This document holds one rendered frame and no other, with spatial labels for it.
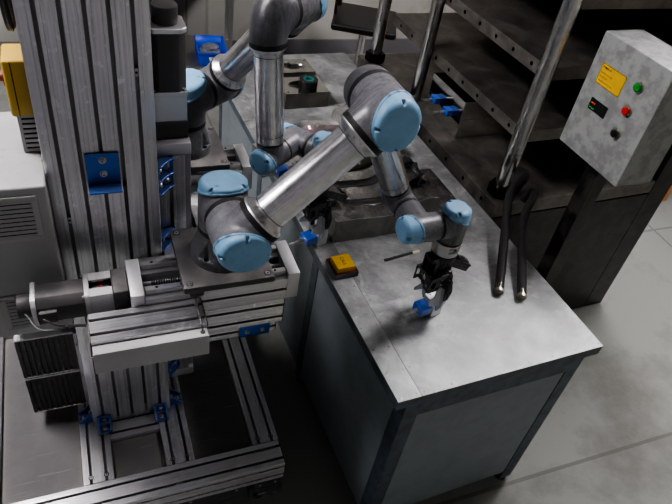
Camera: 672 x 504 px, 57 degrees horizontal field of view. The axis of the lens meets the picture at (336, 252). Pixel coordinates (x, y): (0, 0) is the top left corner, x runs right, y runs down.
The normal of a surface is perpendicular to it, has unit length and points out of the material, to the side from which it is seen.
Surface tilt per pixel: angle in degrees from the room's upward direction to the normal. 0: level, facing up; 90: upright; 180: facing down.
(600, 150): 90
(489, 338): 0
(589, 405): 0
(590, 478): 0
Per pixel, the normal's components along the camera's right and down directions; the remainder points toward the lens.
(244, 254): 0.26, 0.73
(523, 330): 0.15, -0.74
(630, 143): -0.92, 0.15
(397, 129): 0.47, 0.57
